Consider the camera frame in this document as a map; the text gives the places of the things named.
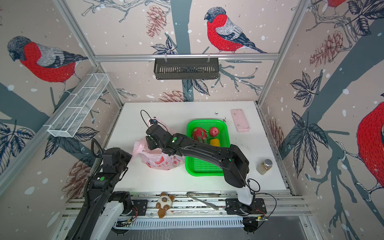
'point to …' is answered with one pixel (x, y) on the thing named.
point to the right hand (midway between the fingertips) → (148, 139)
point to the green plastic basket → (197, 167)
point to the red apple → (214, 131)
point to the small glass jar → (263, 168)
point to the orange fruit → (215, 142)
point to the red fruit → (200, 134)
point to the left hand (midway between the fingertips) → (127, 151)
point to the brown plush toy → (164, 202)
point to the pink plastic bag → (155, 159)
